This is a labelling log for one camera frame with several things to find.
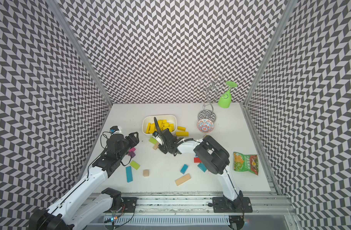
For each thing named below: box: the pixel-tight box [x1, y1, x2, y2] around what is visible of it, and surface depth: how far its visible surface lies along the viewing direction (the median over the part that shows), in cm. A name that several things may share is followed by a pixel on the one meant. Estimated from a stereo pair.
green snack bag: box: [233, 151, 259, 176], surface depth 86 cm
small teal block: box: [180, 163, 189, 175], surface depth 86 cm
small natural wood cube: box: [142, 169, 150, 177], surface depth 85 cm
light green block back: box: [148, 137, 158, 145], surface depth 101 cm
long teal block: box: [125, 165, 133, 183], surface depth 84 cm
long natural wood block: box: [174, 173, 192, 186], surface depth 84 cm
